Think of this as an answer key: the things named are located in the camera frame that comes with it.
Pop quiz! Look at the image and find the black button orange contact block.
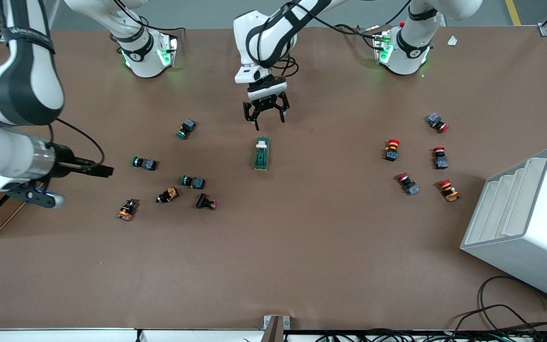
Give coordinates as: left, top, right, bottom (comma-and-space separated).
156, 187, 180, 204
117, 199, 139, 222

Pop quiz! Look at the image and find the black right base cable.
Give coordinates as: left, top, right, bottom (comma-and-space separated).
114, 0, 189, 35

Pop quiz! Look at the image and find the green push button grey block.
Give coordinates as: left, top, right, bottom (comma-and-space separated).
132, 156, 159, 171
180, 175, 206, 190
176, 118, 197, 140

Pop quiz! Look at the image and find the black button red contact block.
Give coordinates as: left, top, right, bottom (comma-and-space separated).
195, 192, 218, 210

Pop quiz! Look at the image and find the green load switch white toggle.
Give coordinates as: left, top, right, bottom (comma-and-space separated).
254, 137, 271, 171

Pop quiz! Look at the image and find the red push button grey block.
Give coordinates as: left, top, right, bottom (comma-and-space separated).
426, 113, 450, 133
433, 146, 449, 170
396, 172, 420, 196

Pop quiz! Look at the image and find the grey metal bracket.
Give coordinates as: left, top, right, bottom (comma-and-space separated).
262, 315, 291, 342

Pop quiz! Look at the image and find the black cable bundle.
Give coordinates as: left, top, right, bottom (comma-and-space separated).
297, 319, 547, 342

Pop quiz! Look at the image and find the looped black cable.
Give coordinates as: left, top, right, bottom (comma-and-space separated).
452, 275, 547, 329

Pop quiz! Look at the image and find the black left base cable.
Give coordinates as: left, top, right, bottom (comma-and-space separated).
302, 9, 384, 49

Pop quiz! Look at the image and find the black base cable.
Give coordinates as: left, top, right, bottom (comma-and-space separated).
302, 9, 384, 49
114, 0, 189, 35

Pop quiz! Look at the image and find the red mushroom button orange block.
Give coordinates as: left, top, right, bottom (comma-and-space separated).
384, 139, 401, 162
438, 179, 461, 203

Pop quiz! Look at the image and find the white stepped plastic rack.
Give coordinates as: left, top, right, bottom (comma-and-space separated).
460, 147, 547, 306

